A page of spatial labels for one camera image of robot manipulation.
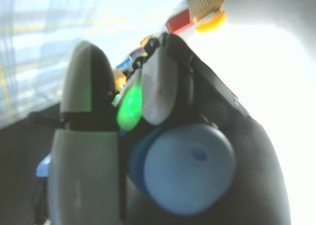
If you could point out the light blue toy racket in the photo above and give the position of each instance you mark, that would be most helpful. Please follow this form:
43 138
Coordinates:
187 170

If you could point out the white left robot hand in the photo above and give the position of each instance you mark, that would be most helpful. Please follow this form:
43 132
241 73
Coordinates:
81 173

